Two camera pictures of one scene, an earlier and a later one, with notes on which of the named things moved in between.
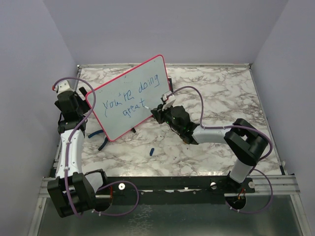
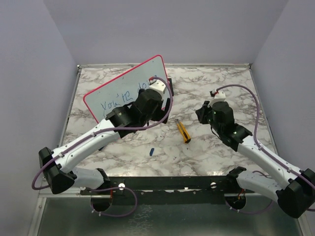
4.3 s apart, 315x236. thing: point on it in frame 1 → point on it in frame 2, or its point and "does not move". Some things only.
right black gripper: (159, 113) → (202, 112)
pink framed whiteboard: (128, 100) does not move
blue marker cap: (151, 151) does not move
